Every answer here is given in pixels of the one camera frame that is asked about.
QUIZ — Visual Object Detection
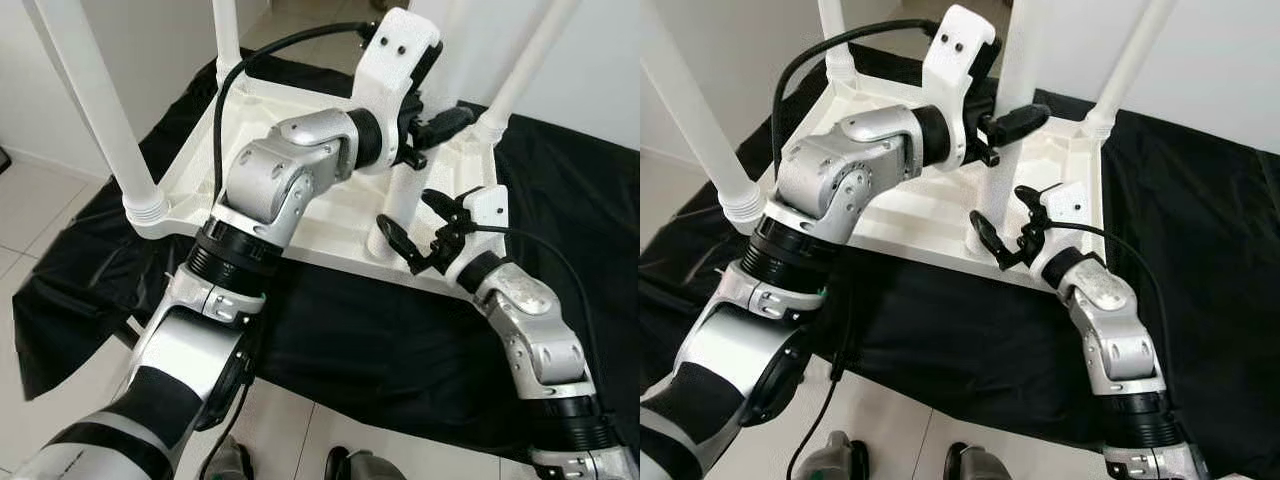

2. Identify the white plastic children table top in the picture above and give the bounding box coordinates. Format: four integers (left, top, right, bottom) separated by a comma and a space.
735, 70, 1107, 291
122, 72, 511, 296

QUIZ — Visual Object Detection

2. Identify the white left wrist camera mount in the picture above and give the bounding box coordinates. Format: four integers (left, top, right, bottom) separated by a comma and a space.
350, 8, 444, 171
920, 5, 1001, 169

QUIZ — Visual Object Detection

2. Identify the grey right robot foot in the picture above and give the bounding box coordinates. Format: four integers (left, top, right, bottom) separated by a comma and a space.
945, 442, 1011, 480
325, 447, 401, 480

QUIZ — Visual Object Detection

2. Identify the grey robot foot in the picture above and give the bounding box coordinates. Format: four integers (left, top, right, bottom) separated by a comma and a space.
803, 430, 869, 480
205, 440, 256, 480
325, 447, 401, 480
945, 442, 1011, 480

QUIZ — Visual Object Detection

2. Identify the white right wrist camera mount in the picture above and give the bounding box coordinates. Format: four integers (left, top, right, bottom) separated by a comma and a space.
1030, 182, 1091, 281
455, 185, 509, 286

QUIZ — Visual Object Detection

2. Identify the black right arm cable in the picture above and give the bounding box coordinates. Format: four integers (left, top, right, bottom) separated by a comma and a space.
465, 225, 601, 401
1050, 222, 1173, 401

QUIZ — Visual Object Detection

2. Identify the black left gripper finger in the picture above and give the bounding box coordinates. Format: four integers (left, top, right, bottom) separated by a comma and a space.
985, 104, 1052, 143
418, 106, 476, 146

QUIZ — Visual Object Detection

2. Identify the grey left robot foot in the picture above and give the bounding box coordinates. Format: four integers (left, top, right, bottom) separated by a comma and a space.
803, 430, 869, 480
205, 440, 256, 480

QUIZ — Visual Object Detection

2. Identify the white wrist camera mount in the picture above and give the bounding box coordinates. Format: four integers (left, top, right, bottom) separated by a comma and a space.
350, 8, 444, 171
455, 185, 509, 286
920, 5, 1001, 169
1030, 182, 1091, 281

